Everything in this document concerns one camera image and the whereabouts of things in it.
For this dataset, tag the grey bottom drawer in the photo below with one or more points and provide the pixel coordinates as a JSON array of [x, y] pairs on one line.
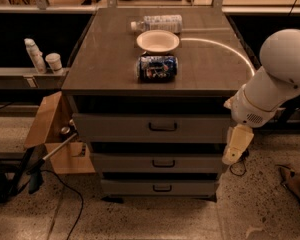
[[159, 188]]

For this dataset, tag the metal rod with black handle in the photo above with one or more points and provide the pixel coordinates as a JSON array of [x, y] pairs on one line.
[[36, 179]]

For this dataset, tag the grey side shelf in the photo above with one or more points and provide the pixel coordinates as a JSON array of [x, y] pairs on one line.
[[29, 78]]

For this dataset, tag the white spray bottle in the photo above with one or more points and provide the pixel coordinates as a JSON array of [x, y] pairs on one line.
[[35, 55]]

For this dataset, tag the cardboard box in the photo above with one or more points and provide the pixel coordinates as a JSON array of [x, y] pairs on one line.
[[53, 114]]

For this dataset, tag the grey middle drawer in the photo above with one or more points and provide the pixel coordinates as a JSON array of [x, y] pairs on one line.
[[158, 163]]

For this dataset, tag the white paper cup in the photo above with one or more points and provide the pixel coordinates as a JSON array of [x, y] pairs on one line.
[[54, 62]]

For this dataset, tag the grey drawer cabinet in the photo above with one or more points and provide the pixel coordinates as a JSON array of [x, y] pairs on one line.
[[212, 66]]

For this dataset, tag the grey top drawer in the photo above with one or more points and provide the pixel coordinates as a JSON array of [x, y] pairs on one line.
[[152, 128]]

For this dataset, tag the clear plastic water bottle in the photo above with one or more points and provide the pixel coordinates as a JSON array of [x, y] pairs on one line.
[[171, 23]]

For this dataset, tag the white bowl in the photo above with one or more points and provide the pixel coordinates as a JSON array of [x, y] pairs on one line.
[[157, 41]]

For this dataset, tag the black equipment on left floor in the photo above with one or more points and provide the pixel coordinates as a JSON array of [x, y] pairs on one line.
[[9, 178]]

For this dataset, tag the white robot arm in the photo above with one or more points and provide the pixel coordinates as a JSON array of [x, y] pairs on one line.
[[278, 78]]

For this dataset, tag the grey drawer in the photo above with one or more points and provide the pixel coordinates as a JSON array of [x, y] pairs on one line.
[[152, 128], [158, 163], [159, 188]]

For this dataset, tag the blue soda can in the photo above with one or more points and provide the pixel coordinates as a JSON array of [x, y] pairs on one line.
[[156, 68]]

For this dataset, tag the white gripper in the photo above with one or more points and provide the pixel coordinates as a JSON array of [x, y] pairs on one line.
[[246, 110]]

